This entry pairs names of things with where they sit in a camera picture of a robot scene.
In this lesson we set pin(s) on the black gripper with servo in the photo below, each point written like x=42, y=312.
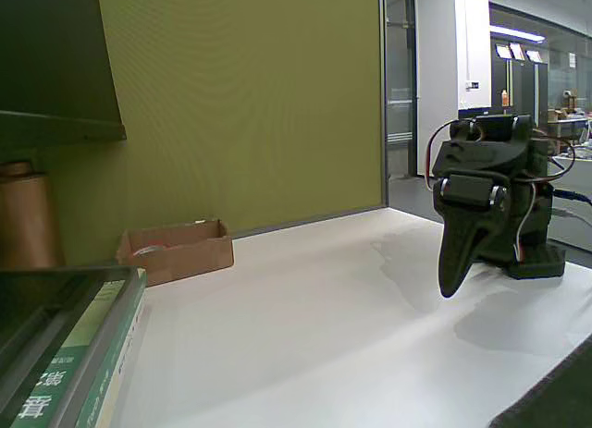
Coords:
x=468, y=189

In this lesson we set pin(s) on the red roll of tape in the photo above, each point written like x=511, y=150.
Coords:
x=150, y=250

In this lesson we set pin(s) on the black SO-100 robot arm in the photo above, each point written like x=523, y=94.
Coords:
x=541, y=243

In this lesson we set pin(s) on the shallow cardboard box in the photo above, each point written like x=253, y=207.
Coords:
x=194, y=261

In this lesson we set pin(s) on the grey framed glass door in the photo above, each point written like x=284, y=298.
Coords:
x=398, y=123

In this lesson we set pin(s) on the small orange bottle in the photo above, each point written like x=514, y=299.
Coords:
x=504, y=98

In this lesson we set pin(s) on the distant cluttered white desk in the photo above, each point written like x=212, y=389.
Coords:
x=569, y=123

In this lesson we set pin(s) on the black storage cabinet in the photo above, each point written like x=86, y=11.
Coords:
x=525, y=86

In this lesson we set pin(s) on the white notice sheet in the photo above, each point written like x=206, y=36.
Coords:
x=572, y=60

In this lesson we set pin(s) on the white ceiling light strip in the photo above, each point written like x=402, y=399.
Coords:
x=527, y=37

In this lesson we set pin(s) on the olive green partition panel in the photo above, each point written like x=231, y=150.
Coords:
x=208, y=169

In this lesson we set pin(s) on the green white spine book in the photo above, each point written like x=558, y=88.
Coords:
x=97, y=400

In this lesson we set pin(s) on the green cover Chinese title book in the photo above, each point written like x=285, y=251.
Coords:
x=69, y=349

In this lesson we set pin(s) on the copper brown cylinder bottle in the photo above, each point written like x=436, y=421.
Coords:
x=28, y=215

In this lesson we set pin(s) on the dark green shelf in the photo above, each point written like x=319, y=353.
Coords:
x=46, y=53

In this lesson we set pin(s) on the white wall switch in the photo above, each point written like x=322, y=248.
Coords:
x=472, y=84

